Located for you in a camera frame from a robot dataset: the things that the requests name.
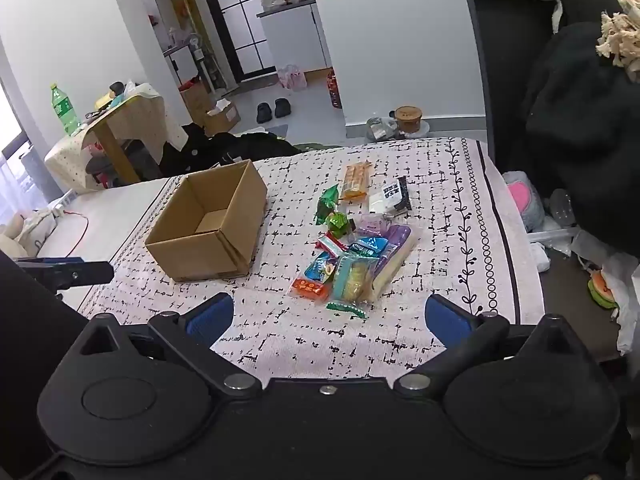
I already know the black and white snack packet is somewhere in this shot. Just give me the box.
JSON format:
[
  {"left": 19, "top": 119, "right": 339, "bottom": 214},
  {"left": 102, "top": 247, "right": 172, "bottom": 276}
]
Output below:
[{"left": 369, "top": 176, "right": 413, "bottom": 216}]

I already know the orange biscuit packet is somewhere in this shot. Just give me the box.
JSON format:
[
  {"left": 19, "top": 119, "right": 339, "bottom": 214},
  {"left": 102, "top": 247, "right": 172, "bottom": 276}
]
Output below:
[{"left": 340, "top": 160, "right": 373, "bottom": 202}]

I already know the wooden side table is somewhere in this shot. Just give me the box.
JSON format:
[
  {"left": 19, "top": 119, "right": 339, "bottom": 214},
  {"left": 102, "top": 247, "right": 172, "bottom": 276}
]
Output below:
[{"left": 82, "top": 105, "right": 143, "bottom": 186}]

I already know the tall brown floor box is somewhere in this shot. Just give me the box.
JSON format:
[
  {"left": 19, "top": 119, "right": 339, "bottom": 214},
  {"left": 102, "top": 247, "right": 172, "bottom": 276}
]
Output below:
[{"left": 180, "top": 80, "right": 213, "bottom": 126}]

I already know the black stool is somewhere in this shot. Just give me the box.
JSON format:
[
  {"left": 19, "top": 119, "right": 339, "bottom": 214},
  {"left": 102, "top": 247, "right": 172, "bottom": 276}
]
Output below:
[{"left": 85, "top": 155, "right": 117, "bottom": 191}]

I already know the clear plastic packaging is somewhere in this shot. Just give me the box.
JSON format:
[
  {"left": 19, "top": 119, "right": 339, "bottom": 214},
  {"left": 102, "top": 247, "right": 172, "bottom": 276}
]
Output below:
[{"left": 530, "top": 189, "right": 581, "bottom": 261}]

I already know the black fuzzy coat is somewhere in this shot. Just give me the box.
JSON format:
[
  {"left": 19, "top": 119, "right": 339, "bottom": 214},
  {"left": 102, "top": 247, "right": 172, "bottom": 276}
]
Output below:
[{"left": 520, "top": 22, "right": 640, "bottom": 261}]

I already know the blue snack packet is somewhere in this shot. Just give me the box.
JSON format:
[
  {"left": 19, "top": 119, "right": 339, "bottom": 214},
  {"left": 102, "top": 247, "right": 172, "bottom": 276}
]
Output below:
[{"left": 345, "top": 236, "right": 390, "bottom": 261}]

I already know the white standing fan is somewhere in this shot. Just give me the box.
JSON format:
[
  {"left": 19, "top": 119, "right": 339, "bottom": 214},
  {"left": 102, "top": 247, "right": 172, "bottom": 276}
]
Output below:
[{"left": 189, "top": 35, "right": 208, "bottom": 93}]

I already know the black chair back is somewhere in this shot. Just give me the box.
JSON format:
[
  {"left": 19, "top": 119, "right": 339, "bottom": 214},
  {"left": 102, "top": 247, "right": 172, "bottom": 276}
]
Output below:
[{"left": 466, "top": 0, "right": 558, "bottom": 176}]

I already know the brown lidded tub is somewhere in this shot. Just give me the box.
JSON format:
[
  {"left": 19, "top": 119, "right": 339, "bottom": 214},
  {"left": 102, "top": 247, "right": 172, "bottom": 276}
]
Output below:
[{"left": 394, "top": 106, "right": 426, "bottom": 133}]

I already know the red cable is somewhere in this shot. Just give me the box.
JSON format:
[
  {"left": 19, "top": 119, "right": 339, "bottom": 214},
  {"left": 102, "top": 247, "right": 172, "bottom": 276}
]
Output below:
[{"left": 52, "top": 210, "right": 90, "bottom": 266}]

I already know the clear plastic bag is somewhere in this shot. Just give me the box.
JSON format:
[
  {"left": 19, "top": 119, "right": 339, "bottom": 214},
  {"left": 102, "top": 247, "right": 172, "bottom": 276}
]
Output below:
[{"left": 365, "top": 116, "right": 401, "bottom": 142}]

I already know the teal cake packet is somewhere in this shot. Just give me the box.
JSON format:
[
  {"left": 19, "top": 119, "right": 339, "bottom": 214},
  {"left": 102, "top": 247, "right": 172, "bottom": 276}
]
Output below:
[{"left": 326, "top": 255, "right": 376, "bottom": 318}]

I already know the small box with white paper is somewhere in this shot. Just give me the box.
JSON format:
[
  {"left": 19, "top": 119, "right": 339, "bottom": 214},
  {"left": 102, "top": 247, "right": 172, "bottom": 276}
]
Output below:
[{"left": 202, "top": 100, "right": 242, "bottom": 136}]

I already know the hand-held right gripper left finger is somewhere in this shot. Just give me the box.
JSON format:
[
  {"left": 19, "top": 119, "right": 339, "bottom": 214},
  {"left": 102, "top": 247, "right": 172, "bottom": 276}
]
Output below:
[{"left": 75, "top": 292, "right": 263, "bottom": 401}]

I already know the white mini fridge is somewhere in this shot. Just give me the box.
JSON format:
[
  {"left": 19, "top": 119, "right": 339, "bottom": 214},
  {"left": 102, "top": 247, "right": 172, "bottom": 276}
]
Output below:
[{"left": 165, "top": 47, "right": 201, "bottom": 86}]

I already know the black framed glass door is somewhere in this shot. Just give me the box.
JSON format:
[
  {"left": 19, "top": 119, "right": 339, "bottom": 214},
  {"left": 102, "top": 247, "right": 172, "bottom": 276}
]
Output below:
[{"left": 192, "top": 0, "right": 276, "bottom": 83}]

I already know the brown cardboard box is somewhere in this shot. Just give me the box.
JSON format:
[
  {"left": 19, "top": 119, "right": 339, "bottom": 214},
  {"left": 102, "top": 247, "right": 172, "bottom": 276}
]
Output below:
[{"left": 144, "top": 159, "right": 268, "bottom": 282}]

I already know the pink plastic bag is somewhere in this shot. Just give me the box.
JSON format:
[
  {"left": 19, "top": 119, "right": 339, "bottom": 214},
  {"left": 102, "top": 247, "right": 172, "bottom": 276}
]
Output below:
[{"left": 277, "top": 64, "right": 307, "bottom": 92}]

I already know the white plastic bag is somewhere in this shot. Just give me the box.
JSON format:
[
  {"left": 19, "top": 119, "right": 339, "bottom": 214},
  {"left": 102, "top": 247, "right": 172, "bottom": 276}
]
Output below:
[{"left": 570, "top": 230, "right": 640, "bottom": 356}]

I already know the red and white snack packet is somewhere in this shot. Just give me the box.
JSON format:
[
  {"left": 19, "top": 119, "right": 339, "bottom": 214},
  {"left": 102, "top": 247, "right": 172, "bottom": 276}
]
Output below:
[{"left": 315, "top": 232, "right": 351, "bottom": 256}]

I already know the blue avocado print packet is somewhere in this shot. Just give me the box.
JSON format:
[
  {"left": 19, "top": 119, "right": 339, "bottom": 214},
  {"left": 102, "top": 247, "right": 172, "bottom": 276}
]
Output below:
[{"left": 303, "top": 252, "right": 341, "bottom": 283}]

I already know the white power strip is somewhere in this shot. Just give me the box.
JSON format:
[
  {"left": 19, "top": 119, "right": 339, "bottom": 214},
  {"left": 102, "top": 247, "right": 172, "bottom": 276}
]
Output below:
[{"left": 47, "top": 191, "right": 76, "bottom": 216}]

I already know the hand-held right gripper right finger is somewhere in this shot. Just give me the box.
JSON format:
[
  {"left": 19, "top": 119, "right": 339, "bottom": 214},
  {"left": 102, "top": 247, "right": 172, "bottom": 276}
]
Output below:
[{"left": 392, "top": 294, "right": 596, "bottom": 401}]

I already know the small orange snack packet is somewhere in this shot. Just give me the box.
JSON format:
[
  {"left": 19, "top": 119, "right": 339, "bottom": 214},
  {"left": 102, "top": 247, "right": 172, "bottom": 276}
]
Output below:
[{"left": 290, "top": 277, "right": 332, "bottom": 301}]

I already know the green soda bottle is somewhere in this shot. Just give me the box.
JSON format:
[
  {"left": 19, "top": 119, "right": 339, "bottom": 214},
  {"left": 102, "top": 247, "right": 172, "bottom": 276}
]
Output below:
[{"left": 50, "top": 83, "right": 80, "bottom": 136}]

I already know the beige plush toy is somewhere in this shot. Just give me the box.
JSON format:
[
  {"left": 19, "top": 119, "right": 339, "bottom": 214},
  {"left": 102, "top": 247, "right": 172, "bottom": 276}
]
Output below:
[{"left": 0, "top": 220, "right": 31, "bottom": 259}]

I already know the cream fluffy cloth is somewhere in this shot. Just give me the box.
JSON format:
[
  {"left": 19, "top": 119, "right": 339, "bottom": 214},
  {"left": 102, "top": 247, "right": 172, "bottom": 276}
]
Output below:
[{"left": 595, "top": 0, "right": 640, "bottom": 83}]

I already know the sandwich plush toy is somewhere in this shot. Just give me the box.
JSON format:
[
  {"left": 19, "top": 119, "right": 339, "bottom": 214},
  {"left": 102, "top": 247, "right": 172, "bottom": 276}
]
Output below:
[{"left": 587, "top": 267, "right": 621, "bottom": 311}]

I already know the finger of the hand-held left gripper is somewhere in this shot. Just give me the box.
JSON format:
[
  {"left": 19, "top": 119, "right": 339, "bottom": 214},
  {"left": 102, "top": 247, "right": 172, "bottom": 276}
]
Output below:
[
  {"left": 14, "top": 256, "right": 86, "bottom": 266},
  {"left": 29, "top": 260, "right": 116, "bottom": 292}
]

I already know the purple bread packet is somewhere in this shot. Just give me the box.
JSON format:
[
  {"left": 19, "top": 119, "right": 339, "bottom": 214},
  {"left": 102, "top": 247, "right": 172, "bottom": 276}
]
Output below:
[{"left": 352, "top": 214, "right": 417, "bottom": 306}]

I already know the small floral pillow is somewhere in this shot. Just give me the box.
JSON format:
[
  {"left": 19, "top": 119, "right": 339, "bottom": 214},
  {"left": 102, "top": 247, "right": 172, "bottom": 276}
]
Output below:
[{"left": 22, "top": 207, "right": 58, "bottom": 256}]

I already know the black clothes pile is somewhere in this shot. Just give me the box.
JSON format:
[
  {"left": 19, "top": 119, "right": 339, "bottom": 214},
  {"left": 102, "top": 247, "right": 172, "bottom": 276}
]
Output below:
[{"left": 160, "top": 122, "right": 301, "bottom": 178}]

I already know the pink and grey plush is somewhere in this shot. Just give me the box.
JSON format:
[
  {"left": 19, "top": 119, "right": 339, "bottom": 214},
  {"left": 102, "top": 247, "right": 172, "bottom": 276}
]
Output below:
[{"left": 502, "top": 171, "right": 546, "bottom": 231}]

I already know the small cloth-covered side table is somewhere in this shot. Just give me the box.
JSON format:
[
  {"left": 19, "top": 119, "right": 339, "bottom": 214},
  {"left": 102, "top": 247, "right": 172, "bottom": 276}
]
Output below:
[{"left": 44, "top": 82, "right": 188, "bottom": 193}]

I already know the white kitchen cabinet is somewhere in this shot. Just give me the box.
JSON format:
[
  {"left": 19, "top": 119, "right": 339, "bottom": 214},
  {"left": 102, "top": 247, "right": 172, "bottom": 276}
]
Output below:
[{"left": 257, "top": 2, "right": 331, "bottom": 78}]

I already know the red bottle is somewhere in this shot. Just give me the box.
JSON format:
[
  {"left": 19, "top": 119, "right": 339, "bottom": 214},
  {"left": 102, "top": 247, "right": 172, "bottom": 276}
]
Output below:
[{"left": 327, "top": 67, "right": 343, "bottom": 110}]

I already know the yellow and black toy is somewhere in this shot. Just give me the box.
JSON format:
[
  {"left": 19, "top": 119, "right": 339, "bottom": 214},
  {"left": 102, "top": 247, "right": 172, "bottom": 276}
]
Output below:
[{"left": 95, "top": 81, "right": 126, "bottom": 111}]

